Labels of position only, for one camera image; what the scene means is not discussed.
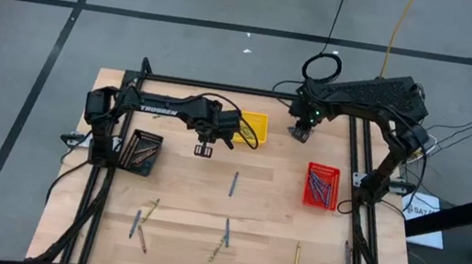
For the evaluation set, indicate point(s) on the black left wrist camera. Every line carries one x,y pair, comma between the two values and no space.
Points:
230,123

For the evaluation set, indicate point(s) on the black computer tower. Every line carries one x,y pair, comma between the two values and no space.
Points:
376,91

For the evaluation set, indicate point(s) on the yellow plug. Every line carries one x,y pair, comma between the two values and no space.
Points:
419,153

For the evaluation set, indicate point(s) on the black plastic basket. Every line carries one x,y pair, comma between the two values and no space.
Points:
148,171

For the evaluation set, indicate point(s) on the black metal table frame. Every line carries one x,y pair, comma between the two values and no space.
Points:
246,90

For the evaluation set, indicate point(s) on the white paper sign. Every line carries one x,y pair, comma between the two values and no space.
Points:
419,211

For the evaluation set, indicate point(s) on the yellow crayon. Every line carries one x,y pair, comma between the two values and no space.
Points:
297,255
251,135

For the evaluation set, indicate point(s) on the red plastic basket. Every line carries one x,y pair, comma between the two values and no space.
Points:
325,168

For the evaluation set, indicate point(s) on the yellow plastic basket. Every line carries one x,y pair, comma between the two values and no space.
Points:
261,122

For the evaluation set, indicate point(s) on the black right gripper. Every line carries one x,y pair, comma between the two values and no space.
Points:
305,114

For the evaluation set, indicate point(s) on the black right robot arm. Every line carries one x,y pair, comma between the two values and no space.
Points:
360,105

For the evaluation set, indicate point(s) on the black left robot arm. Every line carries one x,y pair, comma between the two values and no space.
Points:
152,104

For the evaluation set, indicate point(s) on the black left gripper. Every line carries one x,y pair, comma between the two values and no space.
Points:
208,132

